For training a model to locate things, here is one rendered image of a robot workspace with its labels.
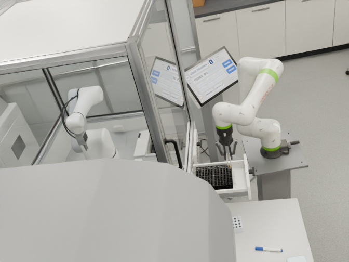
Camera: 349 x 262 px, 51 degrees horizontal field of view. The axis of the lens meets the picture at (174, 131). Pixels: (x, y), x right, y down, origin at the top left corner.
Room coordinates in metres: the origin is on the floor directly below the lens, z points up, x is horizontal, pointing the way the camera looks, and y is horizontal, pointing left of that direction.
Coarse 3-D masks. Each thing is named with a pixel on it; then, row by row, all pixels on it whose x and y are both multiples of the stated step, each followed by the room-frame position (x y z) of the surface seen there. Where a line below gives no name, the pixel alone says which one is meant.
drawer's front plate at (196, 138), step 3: (195, 129) 2.08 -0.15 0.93; (195, 132) 2.05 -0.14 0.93; (195, 135) 2.01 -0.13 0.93; (195, 138) 1.98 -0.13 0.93; (195, 141) 1.94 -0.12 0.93; (198, 141) 2.06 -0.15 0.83; (195, 144) 1.92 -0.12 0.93; (195, 147) 1.88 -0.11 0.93; (198, 147) 2.01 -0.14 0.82; (195, 150) 1.85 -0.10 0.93; (198, 150) 1.98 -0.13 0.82; (195, 153) 1.82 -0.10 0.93; (195, 156) 1.80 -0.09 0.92; (195, 159) 1.80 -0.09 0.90; (195, 162) 1.80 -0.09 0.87
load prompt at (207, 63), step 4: (208, 60) 2.60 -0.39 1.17; (212, 60) 2.61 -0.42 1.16; (216, 60) 2.62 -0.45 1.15; (200, 64) 2.56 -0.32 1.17; (204, 64) 2.57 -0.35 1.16; (208, 64) 2.58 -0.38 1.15; (196, 68) 2.53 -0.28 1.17; (200, 68) 2.53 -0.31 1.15; (204, 68) 2.54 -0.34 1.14; (188, 72) 2.48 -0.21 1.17; (192, 72) 2.49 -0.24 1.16; (196, 72) 2.50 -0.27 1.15; (192, 76) 2.46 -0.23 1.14
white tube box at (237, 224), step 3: (234, 219) 1.35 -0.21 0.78; (237, 219) 1.33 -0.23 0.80; (240, 219) 1.33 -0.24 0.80; (234, 222) 1.32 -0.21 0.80; (237, 222) 1.31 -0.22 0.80; (240, 222) 1.31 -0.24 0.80; (234, 225) 1.30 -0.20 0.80; (237, 225) 1.29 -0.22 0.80; (240, 225) 1.29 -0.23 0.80; (234, 228) 1.28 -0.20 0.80; (237, 228) 1.27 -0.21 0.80; (240, 228) 1.27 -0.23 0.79; (234, 231) 1.27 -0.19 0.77; (237, 231) 1.27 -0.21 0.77; (240, 231) 1.27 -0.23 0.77; (243, 231) 1.27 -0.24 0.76
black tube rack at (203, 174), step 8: (200, 168) 1.70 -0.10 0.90; (208, 168) 1.69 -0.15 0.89; (216, 168) 1.67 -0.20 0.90; (224, 168) 1.65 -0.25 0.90; (200, 176) 1.63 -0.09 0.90; (208, 176) 1.61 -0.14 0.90; (216, 176) 1.60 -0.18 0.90; (224, 176) 1.61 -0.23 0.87; (216, 184) 1.53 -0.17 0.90; (224, 184) 1.52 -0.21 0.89
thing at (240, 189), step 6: (216, 162) 1.73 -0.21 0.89; (222, 162) 1.71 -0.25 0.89; (228, 162) 1.70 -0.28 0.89; (234, 162) 1.69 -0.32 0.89; (240, 162) 1.69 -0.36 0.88; (234, 168) 1.69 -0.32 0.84; (240, 168) 1.68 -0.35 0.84; (192, 174) 1.73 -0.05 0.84; (240, 174) 1.63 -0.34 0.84; (240, 180) 1.58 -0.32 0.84; (234, 186) 1.55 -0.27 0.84; (240, 186) 1.53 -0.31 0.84; (246, 186) 1.52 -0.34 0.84; (222, 192) 1.48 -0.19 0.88; (228, 192) 1.47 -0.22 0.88; (234, 192) 1.46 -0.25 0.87; (240, 192) 1.45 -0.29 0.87; (246, 192) 1.45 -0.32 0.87
